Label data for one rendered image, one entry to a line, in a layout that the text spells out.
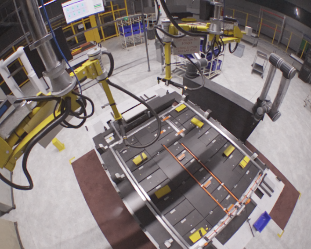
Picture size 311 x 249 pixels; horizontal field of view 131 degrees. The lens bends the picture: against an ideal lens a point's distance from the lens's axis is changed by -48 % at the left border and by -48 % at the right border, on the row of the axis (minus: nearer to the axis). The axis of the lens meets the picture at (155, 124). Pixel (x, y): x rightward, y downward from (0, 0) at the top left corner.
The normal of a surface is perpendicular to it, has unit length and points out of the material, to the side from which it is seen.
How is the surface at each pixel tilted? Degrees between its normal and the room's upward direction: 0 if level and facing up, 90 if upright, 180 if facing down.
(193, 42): 90
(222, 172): 0
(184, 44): 90
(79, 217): 0
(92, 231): 0
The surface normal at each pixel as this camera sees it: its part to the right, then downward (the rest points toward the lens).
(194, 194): -0.07, -0.62
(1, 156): 0.86, 0.36
